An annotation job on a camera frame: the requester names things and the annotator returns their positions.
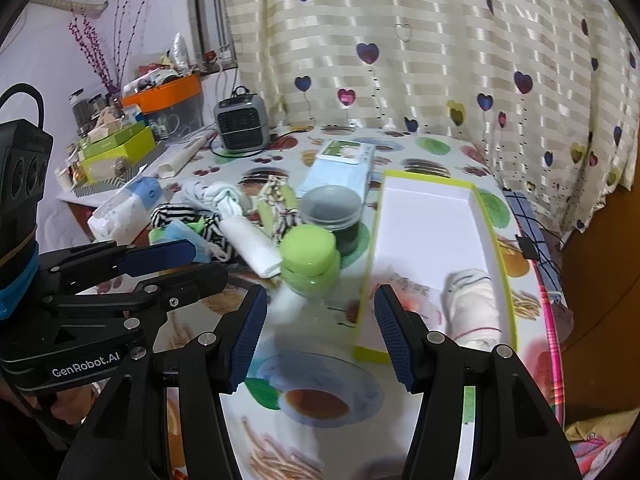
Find green patterned cloth roll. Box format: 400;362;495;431
255;175;303;246

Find white grey sock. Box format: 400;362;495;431
181;178;251;221

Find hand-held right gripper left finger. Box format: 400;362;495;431
57;284;271;480

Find small grey heater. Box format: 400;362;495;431
213;86;272;153

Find dark jar grey lid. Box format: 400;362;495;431
299;185;363;256

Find green jar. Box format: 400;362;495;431
279;225;342;298

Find blue plaid cloth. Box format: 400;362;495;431
502;190;568;311

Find food print tablecloth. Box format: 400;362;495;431
60;125;568;480

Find glass jar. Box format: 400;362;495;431
67;89;108;131

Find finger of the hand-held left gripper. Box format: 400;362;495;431
37;239;197;281
42;261;230;334

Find orange storage box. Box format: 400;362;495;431
121;74;203;131

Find window frame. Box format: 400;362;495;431
187;0;238;68

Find black power cable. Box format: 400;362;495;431
210;127;311;158

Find silver foil bag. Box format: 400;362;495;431
170;32;193;73

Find colorful printed cloth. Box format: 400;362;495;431
562;420;636;480

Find black white striped sock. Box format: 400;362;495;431
150;202;236;261

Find heart print striped curtain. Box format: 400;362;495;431
220;0;640;233

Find blue face mask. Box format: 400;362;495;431
150;222;221;263

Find white blue tissue pack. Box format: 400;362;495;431
87;176;166;243

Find grey zigzag box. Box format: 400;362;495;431
72;147;166;198

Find white rolled towel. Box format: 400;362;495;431
220;212;283;278

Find small black box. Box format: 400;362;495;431
517;235;541;261

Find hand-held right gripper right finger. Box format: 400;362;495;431
372;284;586;480

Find lime green box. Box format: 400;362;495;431
80;127;157;176

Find white box green rim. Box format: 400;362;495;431
352;170;521;365

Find light blue wipes packet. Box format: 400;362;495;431
297;139;376;206

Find purple branch decoration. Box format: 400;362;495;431
68;0;156;96

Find white paper roll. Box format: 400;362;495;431
115;130;219;181

